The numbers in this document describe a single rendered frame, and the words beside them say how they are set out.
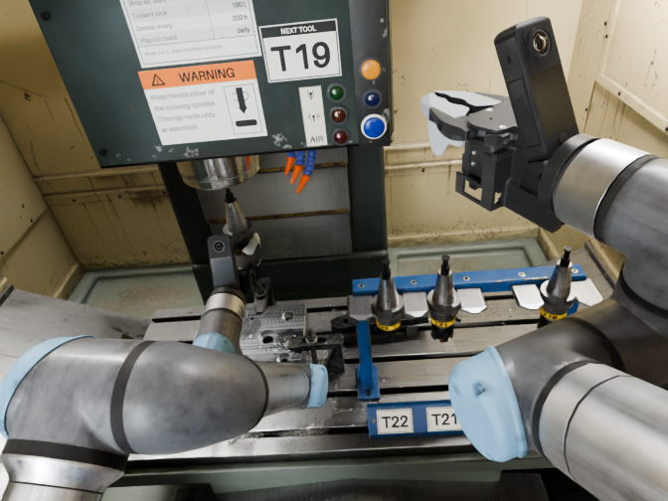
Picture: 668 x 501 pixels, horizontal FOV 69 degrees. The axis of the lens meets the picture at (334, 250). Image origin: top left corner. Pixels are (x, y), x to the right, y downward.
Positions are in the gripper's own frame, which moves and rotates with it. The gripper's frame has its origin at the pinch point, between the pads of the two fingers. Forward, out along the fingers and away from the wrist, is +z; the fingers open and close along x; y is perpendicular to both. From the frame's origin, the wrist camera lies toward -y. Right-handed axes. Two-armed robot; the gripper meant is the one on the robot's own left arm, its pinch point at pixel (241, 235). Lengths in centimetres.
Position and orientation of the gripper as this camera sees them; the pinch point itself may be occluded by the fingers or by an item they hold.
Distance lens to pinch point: 108.7
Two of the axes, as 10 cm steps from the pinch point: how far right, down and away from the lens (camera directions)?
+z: 0.1, -6.1, 7.9
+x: 10.0, -0.7, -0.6
